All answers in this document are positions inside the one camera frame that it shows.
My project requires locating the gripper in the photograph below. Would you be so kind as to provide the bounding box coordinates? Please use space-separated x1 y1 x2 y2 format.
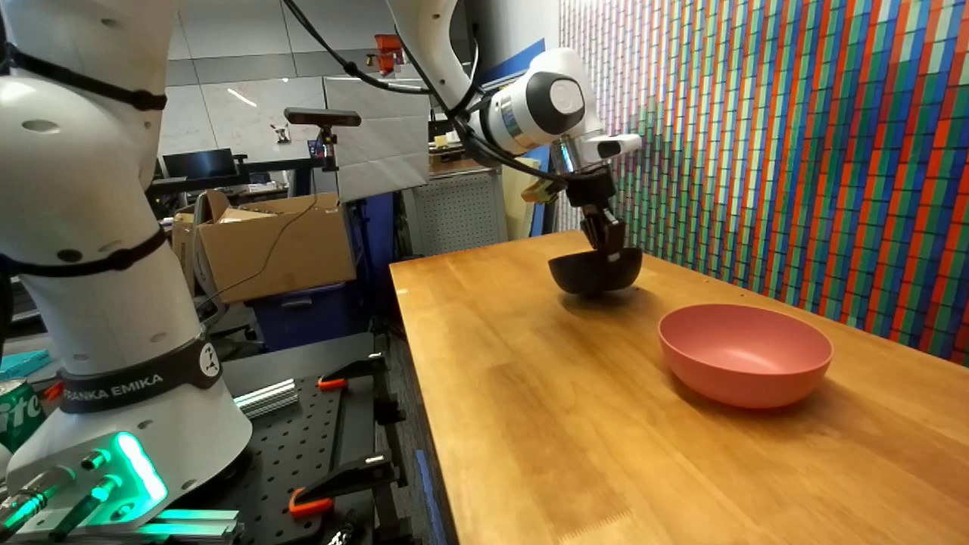
566 168 627 255

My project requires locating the black bowl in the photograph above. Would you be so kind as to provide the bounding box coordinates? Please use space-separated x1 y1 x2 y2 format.
548 246 644 296

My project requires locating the peach bowl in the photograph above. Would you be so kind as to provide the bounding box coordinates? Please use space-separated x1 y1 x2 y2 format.
658 304 834 410

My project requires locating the grey perforated cabinet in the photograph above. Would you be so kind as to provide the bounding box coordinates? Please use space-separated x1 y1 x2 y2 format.
401 167 509 257

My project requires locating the white panel board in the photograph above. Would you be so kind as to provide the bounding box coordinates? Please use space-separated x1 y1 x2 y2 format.
323 74 432 204

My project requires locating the black and orange clamp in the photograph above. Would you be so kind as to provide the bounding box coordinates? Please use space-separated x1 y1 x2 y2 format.
288 450 403 520
316 352 391 391

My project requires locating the blue storage bin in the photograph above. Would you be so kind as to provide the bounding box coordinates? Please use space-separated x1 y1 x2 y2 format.
250 282 366 350

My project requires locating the cardboard box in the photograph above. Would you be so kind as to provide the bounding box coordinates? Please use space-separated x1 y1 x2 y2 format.
172 189 357 304

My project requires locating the silver aluminium bar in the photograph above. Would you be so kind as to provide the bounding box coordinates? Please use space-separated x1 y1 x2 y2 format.
233 378 301 419

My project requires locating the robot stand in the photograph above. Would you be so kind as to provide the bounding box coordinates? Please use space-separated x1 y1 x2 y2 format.
0 332 425 545

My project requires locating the black monitor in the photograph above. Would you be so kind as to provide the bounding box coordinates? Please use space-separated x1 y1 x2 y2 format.
162 148 238 181

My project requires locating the green drink can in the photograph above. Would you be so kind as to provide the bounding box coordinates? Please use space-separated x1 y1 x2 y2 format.
0 378 47 455

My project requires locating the camera on mount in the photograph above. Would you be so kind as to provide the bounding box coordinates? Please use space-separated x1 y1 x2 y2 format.
284 107 363 173

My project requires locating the black cable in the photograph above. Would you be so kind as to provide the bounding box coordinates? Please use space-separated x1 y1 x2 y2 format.
203 171 335 305

